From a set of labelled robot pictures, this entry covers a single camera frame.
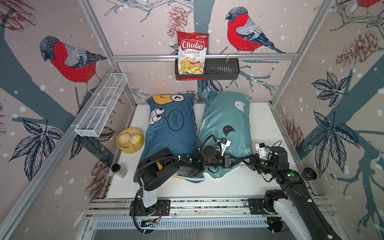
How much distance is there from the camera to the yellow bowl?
0.94 meters

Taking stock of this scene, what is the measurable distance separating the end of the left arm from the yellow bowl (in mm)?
431

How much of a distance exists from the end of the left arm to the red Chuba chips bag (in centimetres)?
48
